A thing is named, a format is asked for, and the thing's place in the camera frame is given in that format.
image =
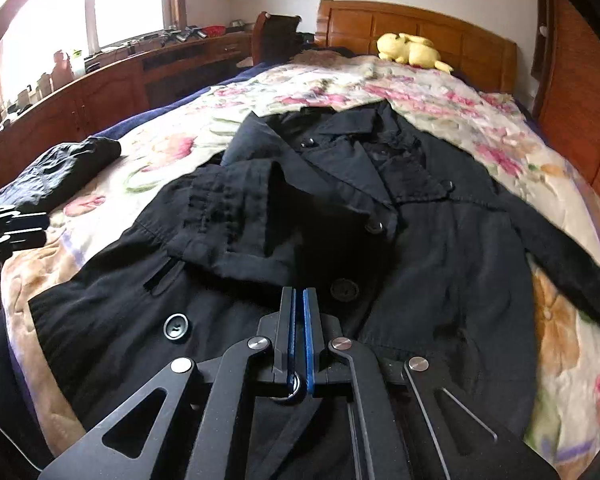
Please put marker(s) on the window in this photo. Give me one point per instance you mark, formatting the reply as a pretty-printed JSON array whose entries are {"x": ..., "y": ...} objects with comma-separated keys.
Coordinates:
[{"x": 120, "y": 5}]

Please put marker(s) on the yellow plush toy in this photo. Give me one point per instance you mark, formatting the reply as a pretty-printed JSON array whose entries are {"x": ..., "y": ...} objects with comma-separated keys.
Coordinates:
[{"x": 410, "y": 50}]

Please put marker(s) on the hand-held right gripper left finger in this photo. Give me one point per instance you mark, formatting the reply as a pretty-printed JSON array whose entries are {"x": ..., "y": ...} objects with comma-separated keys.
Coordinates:
[{"x": 294, "y": 335}]

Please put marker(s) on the blue bed sheet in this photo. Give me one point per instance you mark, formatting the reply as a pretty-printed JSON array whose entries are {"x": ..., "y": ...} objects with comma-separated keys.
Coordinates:
[{"x": 145, "y": 120}]

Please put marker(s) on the black coat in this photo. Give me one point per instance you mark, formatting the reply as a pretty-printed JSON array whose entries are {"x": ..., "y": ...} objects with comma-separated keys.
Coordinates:
[{"x": 430, "y": 260}]

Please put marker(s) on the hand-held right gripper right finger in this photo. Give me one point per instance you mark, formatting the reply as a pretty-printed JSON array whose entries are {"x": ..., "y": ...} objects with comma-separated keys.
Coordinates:
[{"x": 310, "y": 340}]

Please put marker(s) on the dark folded cloth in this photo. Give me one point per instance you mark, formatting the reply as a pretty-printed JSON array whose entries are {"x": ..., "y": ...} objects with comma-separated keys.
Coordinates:
[{"x": 55, "y": 172}]

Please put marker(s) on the long wooden cabinet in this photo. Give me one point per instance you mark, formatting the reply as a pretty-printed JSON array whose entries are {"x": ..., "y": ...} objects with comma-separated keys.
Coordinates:
[{"x": 110, "y": 85}]

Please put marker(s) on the wooden chair with dark cloth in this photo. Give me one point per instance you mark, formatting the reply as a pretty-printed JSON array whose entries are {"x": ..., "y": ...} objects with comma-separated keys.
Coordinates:
[{"x": 275, "y": 35}]

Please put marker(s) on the wooden slatted wardrobe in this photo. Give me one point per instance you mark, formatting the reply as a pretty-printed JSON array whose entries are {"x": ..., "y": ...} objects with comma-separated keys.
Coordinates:
[{"x": 575, "y": 85}]

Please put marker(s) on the wooden bed headboard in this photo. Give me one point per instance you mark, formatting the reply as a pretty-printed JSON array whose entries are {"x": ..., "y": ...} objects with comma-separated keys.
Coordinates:
[{"x": 430, "y": 22}]

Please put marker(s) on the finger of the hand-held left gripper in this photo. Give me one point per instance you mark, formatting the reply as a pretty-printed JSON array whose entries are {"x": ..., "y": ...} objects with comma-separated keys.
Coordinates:
[
  {"x": 30, "y": 220},
  {"x": 27, "y": 240}
]

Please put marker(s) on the row of small bottles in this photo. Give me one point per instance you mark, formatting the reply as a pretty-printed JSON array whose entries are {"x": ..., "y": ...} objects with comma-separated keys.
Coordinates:
[{"x": 60, "y": 67}]

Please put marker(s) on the floral quilted blanket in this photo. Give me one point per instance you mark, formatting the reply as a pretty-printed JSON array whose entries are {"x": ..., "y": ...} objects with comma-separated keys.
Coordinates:
[{"x": 330, "y": 90}]

